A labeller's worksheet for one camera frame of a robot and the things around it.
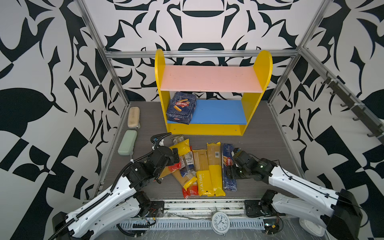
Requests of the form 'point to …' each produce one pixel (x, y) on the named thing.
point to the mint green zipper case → (128, 142)
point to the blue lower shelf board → (217, 112)
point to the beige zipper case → (133, 117)
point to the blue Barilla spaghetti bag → (230, 184)
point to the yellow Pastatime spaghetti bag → (201, 164)
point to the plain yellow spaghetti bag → (214, 151)
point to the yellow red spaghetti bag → (190, 185)
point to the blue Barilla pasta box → (181, 107)
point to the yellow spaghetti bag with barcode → (183, 147)
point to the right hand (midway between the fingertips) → (231, 172)
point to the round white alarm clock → (220, 223)
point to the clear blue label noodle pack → (186, 161)
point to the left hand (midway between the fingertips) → (170, 148)
